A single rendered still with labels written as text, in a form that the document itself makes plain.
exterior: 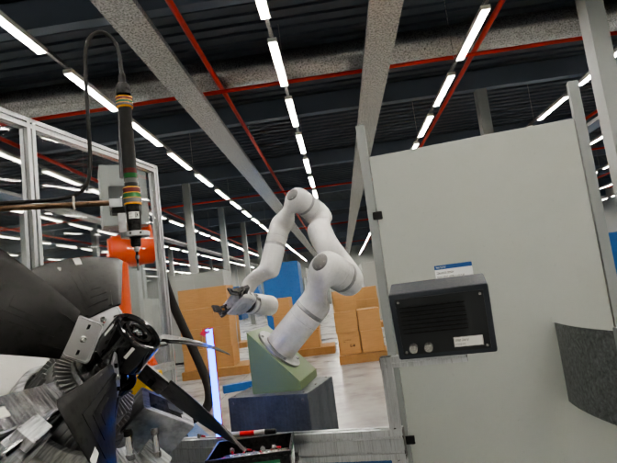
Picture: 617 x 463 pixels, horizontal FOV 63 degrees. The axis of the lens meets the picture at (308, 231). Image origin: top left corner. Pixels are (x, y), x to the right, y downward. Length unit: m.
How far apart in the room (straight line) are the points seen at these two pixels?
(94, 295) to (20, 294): 0.25
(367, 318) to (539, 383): 6.03
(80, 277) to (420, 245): 1.96
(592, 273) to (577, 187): 0.45
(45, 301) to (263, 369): 0.91
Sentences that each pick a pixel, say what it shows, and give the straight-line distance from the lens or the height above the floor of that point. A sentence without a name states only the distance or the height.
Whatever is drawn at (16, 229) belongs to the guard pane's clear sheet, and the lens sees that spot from 2.08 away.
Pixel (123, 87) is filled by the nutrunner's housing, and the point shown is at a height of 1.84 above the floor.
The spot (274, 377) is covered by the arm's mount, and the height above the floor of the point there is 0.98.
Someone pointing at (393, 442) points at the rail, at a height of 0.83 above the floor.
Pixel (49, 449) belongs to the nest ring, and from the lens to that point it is 1.24.
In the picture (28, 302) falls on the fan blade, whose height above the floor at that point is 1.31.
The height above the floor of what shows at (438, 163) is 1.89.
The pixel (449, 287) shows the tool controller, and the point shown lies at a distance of 1.39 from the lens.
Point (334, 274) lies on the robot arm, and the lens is 1.77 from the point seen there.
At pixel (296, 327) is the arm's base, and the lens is 1.85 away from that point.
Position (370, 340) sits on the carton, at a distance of 8.81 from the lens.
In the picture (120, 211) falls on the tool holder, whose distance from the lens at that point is 1.32.
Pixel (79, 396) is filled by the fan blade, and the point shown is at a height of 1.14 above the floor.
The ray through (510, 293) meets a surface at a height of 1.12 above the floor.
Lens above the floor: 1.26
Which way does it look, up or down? 7 degrees up
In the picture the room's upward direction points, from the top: 7 degrees counter-clockwise
